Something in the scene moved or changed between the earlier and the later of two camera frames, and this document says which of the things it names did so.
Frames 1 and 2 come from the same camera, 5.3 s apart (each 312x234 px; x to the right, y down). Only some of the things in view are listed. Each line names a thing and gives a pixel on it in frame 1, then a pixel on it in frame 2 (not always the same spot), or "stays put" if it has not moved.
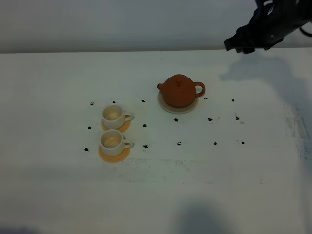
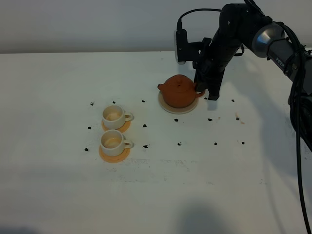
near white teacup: [113, 143] stays put
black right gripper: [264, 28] to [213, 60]
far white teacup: [113, 116] stays put
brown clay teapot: [179, 90] stays put
